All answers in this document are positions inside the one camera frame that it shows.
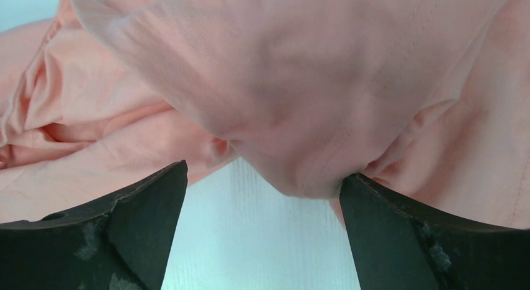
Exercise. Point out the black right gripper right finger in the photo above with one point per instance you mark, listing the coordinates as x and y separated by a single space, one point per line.
400 243

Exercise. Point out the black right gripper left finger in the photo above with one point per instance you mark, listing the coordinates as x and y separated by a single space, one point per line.
118 241

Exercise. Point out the pink t-shirt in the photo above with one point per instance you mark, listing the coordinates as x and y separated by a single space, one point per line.
428 97

